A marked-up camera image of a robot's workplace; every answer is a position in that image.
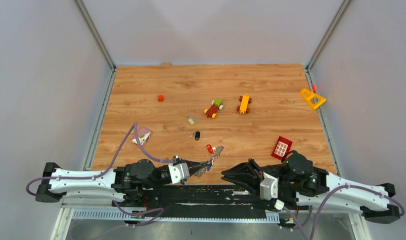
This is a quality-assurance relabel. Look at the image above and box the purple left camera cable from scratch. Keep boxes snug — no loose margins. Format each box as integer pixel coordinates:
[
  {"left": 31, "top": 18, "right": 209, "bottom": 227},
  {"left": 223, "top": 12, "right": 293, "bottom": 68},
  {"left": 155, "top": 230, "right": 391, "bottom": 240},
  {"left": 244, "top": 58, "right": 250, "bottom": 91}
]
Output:
[{"left": 25, "top": 121, "right": 177, "bottom": 229}]

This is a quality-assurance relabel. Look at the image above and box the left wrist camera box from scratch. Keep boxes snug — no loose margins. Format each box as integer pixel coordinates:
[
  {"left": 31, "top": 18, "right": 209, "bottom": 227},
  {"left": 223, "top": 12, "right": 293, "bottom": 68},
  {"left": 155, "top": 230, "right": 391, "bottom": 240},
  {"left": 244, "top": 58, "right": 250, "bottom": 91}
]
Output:
[{"left": 168, "top": 162, "right": 190, "bottom": 184}]

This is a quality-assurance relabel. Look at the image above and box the key with black fob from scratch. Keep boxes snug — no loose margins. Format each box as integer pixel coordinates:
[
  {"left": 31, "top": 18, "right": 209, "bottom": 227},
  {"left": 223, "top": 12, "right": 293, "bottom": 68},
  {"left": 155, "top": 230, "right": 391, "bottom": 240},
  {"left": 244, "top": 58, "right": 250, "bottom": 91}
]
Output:
[{"left": 188, "top": 131, "right": 201, "bottom": 141}]

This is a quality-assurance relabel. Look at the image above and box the yellow triangular brick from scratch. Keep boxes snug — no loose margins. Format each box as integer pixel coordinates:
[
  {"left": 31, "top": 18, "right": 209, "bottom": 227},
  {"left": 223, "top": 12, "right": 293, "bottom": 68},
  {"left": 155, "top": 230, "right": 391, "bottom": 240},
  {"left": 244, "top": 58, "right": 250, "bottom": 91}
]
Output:
[{"left": 300, "top": 88, "right": 326, "bottom": 111}]

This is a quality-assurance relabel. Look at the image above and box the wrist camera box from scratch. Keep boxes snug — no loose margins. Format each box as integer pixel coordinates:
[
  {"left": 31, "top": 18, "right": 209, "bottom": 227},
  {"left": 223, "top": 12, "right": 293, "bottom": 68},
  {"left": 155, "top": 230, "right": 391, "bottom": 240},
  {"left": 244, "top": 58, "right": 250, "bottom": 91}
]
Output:
[
  {"left": 168, "top": 162, "right": 190, "bottom": 184},
  {"left": 260, "top": 172, "right": 285, "bottom": 211}
]

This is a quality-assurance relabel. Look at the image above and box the red key tag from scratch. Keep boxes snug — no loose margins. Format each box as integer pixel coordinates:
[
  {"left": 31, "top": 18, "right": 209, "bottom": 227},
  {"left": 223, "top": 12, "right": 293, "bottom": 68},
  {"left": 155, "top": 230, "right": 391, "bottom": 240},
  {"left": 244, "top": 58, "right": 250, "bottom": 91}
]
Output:
[{"left": 206, "top": 144, "right": 216, "bottom": 154}]

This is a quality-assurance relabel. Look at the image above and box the red window brick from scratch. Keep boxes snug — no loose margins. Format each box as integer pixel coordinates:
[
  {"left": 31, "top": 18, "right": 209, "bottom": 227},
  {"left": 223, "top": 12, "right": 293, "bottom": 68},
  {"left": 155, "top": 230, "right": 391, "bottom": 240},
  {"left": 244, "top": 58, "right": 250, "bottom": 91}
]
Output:
[{"left": 271, "top": 136, "right": 293, "bottom": 160}]

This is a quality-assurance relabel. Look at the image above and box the yellow brown toy brick car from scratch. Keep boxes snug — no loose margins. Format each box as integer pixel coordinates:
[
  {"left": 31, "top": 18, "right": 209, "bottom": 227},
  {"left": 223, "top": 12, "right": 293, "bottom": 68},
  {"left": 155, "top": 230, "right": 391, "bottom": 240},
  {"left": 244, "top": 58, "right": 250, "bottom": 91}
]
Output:
[{"left": 237, "top": 94, "right": 252, "bottom": 115}]

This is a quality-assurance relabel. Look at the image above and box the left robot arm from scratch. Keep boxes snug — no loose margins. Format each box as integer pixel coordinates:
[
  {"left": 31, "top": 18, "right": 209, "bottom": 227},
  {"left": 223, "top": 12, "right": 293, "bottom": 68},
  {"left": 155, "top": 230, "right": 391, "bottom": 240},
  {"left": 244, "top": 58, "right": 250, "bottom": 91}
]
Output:
[{"left": 34, "top": 156, "right": 213, "bottom": 207}]

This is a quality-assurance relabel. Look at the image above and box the red yellow toy brick car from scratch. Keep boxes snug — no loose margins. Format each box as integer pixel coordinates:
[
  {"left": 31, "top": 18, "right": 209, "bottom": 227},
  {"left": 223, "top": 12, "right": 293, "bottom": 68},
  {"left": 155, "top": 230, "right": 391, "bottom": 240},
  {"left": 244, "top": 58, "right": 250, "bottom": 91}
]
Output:
[{"left": 204, "top": 98, "right": 224, "bottom": 119}]

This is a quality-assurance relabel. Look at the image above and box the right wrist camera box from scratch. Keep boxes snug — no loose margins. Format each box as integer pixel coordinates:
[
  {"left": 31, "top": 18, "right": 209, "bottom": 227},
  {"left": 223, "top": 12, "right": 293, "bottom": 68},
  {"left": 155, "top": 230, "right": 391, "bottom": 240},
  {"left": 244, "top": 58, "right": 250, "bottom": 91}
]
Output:
[{"left": 260, "top": 172, "right": 285, "bottom": 211}]

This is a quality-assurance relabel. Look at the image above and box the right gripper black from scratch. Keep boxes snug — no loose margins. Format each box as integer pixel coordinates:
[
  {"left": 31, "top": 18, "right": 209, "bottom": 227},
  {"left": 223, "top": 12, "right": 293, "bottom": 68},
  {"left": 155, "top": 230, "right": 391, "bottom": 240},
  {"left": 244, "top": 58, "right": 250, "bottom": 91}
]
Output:
[{"left": 220, "top": 159, "right": 294, "bottom": 197}]

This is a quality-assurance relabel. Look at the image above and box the red playing card deck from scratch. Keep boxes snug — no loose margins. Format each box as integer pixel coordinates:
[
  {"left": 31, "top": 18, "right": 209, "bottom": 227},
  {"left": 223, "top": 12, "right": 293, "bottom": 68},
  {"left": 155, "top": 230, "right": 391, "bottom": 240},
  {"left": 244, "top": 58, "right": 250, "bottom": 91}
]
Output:
[{"left": 130, "top": 126, "right": 153, "bottom": 146}]

